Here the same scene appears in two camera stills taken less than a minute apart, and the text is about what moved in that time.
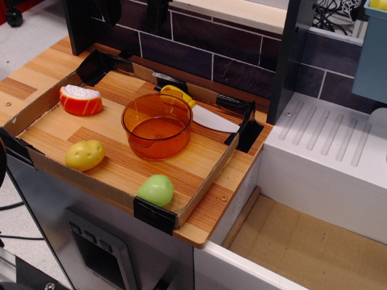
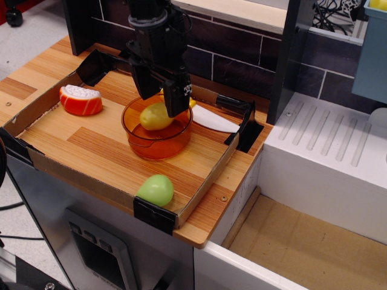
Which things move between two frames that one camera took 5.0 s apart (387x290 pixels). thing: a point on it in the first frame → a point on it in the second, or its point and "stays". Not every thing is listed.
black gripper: x=158 y=11 → x=158 y=48
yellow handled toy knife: x=202 y=116 stays
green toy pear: x=157 y=189 stays
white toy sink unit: x=311 y=214 stays
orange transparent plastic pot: x=158 y=125 stays
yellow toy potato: x=82 y=155 → x=155 y=117
